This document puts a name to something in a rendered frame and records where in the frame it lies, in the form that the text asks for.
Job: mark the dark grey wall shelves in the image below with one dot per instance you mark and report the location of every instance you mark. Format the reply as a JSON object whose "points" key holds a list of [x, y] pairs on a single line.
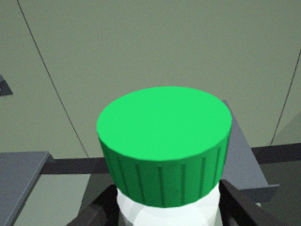
{"points": [[18, 172]]}

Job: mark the clear bottle with green cap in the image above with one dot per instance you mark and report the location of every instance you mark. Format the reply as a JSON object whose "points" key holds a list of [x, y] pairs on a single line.
{"points": [[165, 149]]}

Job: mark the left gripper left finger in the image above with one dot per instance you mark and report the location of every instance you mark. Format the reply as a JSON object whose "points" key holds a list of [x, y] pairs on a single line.
{"points": [[103, 211]]}

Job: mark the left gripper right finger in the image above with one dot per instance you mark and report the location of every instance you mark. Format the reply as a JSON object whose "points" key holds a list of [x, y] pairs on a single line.
{"points": [[236, 209]]}

